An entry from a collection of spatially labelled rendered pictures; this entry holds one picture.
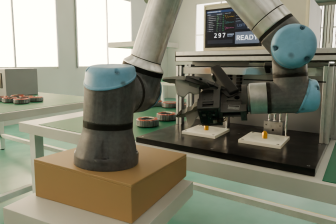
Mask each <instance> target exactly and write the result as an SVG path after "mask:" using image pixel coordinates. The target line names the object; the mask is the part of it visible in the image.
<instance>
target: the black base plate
mask: <svg viewBox="0 0 336 224"><path fill-rule="evenodd" d="M197 125H202V124H201V121H200V119H196V120H195V122H194V124H193V125H192V126H188V124H187V121H184V123H183V124H174V125H171V126H168V127H165V128H162V129H159V130H156V131H153V132H150V133H147V134H143V135H140V136H137V137H136V142H137V143H142V144H147V145H152V146H157V147H162V148H167V149H173V150H178V151H183V152H188V153H193V154H198V155H204V156H209V157H214V158H219V159H224V160H230V161H235V162H240V163H245V164H250V165H255V166H261V167H266V168H271V169H276V170H281V171H286V172H292V173H297V174H302V175H307V176H312V177H315V175H316V173H317V171H318V168H319V166H320V164H321V161H322V159H323V157H324V154H325V152H326V150H327V147H328V145H329V143H330V140H331V138H329V143H328V144H325V143H319V141H320V134H319V133H313V132H305V131H296V130H287V137H290V140H289V141H288V142H287V143H286V144H285V145H284V146H283V147H282V148H281V149H278V148H272V147H265V146H259V145H253V144H246V143H240V142H238V139H240V138H242V137H243V136H245V135H247V134H248V133H250V132H257V133H262V132H263V131H264V127H263V126H254V125H246V124H237V123H230V126H229V127H228V129H229V132H227V133H225V134H223V135H221V136H219V137H217V138H215V139H214V138H207V137H201V136H195V135H188V134H182V131H184V130H186V129H189V128H192V127H194V126H197Z"/></svg>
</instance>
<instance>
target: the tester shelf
mask: <svg viewBox="0 0 336 224"><path fill-rule="evenodd" d="M175 61H176V62H244V61H272V56H271V54H270V53H269V52H268V51H267V50H266V49H250V50H212V51H175ZM311 61H336V47H326V48H317V49H316V52H315V55H314V57H313V58H312V59H311Z"/></svg>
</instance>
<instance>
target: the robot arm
mask: <svg viewBox="0 0 336 224"><path fill-rule="evenodd" d="M225 1H226V2H227V3H228V4H229V5H230V7H231V8H232V9H233V10H234V11H235V12H236V14H237V15H238V16H239V17H240V18H241V20H242V21H243V22H244V23H245V24H246V25H247V27H248V28H249V29H250V30H251V31H252V33H253V34H254V35H255V36H256V37H257V38H258V40H259V41H260V42H261V44H262V45H263V46H264V47H265V49H266V50H267V51H268V52H269V53H270V54H271V59H272V77H273V82H259V83H249V84H248V86H247V84H242V85H241V91H240V92H239V89H238V88H237V87H236V85H235V84H234V83H233V82H232V80H231V79H230V78H229V77H228V75H227V74H226V73H225V72H224V70H223V69H222V68H221V67H220V65H219V64H216V65H214V66H212V67H211V68H210V69H211V78H212V79H213V80H214V82H212V81H209V80H208V79H206V78H203V77H199V76H189V75H187V76H172V77H164V78H163V79H162V77H163V74H164V71H163V69H162V67H161V63H162V60H163V57H164V54H165V51H166V48H167V45H168V42H169V40H170V37H171V34H172V31H173V28H174V25H175V22H176V19H177V16H178V13H179V11H180V8H181V5H182V2H183V0H148V3H147V6H146V9H145V12H144V15H143V18H142V21H141V25H140V28H139V31H138V34H137V37H136V40H135V43H134V46H133V49H132V52H131V55H129V56H127V57H125V58H124V59H123V62H122V64H115V63H110V64H95V65H91V66H89V67H88V68H87V69H86V70H85V77H84V81H83V85H84V97H83V125H82V132H81V135H80V138H79V141H78V144H77V147H76V150H75V151H74V156H73V163H74V165H75V166H77V167H78V168H81V169H84V170H88V171H95V172H116V171H123V170H127V169H130V168H133V167H135V166H136V165H137V164H138V162H139V152H138V150H137V148H136V142H135V137H134V133H133V118H134V113H140V112H144V111H147V110H149V109H150V108H152V107H153V106H154V105H156V104H157V102H158V101H159V99H160V97H161V94H162V85H161V80H162V81H164V82H167V83H170V84H175V88H176V93H177V95H178V96H180V97H182V98H184V97H186V95H187V94H189V93H190V94H194V95H197V94H199V99H197V102H195V103H194V104H193V105H192V106H190V107H187V108H186V109H182V110H180V112H179V113H178V114H177V115H176V117H177V118H184V117H186V120H187V125H188V126H189V127H191V126H193V124H194V123H195V120H196V118H197V117H198V116H199V119H200V122H201V124H202V126H223V122H225V121H226V119H227V117H241V120H242V121H247V120H248V118H247V114H249V112H250V114H251V115H255V114H285V113H295V114H298V113H306V112H314V111H316V110H317V109H318V108H319V106H320V101H321V93H320V86H319V83H318V81H317V80H315V79H310V78H308V64H307V63H309V62H310V61H311V60H312V58H313V57H314V55H315V53H316V50H317V46H318V42H317V37H316V35H315V33H314V32H313V31H312V30H311V29H310V28H309V27H307V26H305V25H303V24H300V22H299V21H298V20H297V19H296V18H295V17H294V16H293V15H292V13H291V12H290V11H289V10H288V9H287V8H286V6H285V5H284V4H283V3H282V2H281V1H280V0H225ZM224 117H225V118H226V119H225V118H224ZM224 119H225V120H224Z"/></svg>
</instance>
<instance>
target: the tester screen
mask: <svg viewBox="0 0 336 224"><path fill-rule="evenodd" d="M236 22H243V21H242V19H241V18H240V17H239V16H238V15H237V14H236V12H235V11H234V10H233V9H225V10H216V11H207V12H206V46H232V45H259V44H260V42H259V43H238V44H235V32H247V31H251V30H250V29H249V28H241V29H236ZM214 33H226V38H214ZM211 40H232V43H214V44H208V41H211Z"/></svg>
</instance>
